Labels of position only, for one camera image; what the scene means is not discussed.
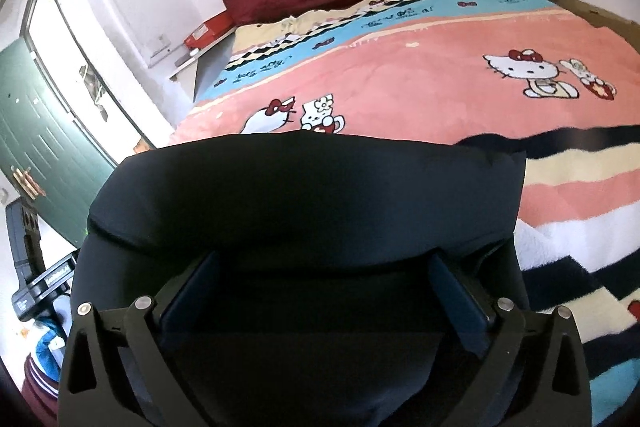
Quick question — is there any black garment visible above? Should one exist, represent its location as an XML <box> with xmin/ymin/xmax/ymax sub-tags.
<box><xmin>70</xmin><ymin>130</ymin><xmax>531</xmax><ymax>427</ymax></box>

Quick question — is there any gold door handle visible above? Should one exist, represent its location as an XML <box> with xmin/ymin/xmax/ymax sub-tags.
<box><xmin>14</xmin><ymin>168</ymin><xmax>47</xmax><ymax>198</ymax></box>

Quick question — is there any pink cartoon printed blanket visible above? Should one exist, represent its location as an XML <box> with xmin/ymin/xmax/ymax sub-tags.
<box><xmin>167</xmin><ymin>0</ymin><xmax>640</xmax><ymax>427</ymax></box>

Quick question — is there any red box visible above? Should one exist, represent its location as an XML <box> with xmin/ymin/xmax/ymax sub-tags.
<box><xmin>183</xmin><ymin>11</ymin><xmax>236</xmax><ymax>50</ymax></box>

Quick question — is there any blue cloth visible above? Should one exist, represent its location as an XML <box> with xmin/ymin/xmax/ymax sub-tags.
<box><xmin>35</xmin><ymin>317</ymin><xmax>68</xmax><ymax>378</ymax></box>

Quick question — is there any white nightstand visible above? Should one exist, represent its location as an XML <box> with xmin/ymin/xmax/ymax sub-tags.
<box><xmin>169</xmin><ymin>29</ymin><xmax>236</xmax><ymax>105</ymax></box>

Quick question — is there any maroon striped cloth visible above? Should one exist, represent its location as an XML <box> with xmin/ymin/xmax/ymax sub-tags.
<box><xmin>21</xmin><ymin>354</ymin><xmax>63</xmax><ymax>427</ymax></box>

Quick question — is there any brown cardboard sheet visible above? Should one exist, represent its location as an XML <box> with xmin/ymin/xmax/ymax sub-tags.
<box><xmin>500</xmin><ymin>0</ymin><xmax>640</xmax><ymax>38</ymax></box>

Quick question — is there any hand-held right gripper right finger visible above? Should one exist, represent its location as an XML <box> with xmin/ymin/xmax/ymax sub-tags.
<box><xmin>430</xmin><ymin>254</ymin><xmax>593</xmax><ymax>427</ymax></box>

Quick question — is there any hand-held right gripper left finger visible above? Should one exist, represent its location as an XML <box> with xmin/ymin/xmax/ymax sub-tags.
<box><xmin>57</xmin><ymin>252</ymin><xmax>221</xmax><ymax>427</ymax></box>

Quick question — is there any green door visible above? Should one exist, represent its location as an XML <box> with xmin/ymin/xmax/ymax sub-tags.
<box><xmin>0</xmin><ymin>36</ymin><xmax>118</xmax><ymax>248</ymax></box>

